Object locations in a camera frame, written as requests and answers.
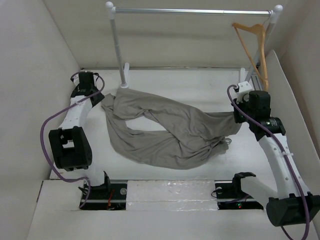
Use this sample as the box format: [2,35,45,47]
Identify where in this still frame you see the grey trousers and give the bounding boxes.
[101,88,241,170]

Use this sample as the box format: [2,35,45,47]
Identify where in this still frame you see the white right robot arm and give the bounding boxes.
[230,87,320,228]

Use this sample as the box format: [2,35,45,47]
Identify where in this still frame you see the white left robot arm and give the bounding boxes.
[48,71,105,183]

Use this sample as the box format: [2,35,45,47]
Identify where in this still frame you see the wooden clothes hanger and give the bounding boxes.
[232,22,269,91]

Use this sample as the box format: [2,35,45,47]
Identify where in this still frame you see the white metal clothes rack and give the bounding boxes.
[105,1,283,89]

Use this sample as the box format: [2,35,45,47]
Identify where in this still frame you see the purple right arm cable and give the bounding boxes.
[226,84,311,240]

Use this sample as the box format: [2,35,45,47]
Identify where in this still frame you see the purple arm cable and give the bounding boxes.
[226,84,311,240]
[40,73,105,208]

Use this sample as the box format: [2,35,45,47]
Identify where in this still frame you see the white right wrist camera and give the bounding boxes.
[234,81,253,104]

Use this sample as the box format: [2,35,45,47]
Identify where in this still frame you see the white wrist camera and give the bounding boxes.
[70,71,95,86]
[234,81,253,104]

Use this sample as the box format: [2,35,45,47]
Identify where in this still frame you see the aluminium side rail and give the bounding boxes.
[251,74,264,91]

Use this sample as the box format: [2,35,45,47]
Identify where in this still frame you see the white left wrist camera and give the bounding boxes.
[70,71,95,86]

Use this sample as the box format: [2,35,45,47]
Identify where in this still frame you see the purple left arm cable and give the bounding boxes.
[40,73,105,208]

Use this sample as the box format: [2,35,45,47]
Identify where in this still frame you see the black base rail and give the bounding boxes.
[79,180,263,212]

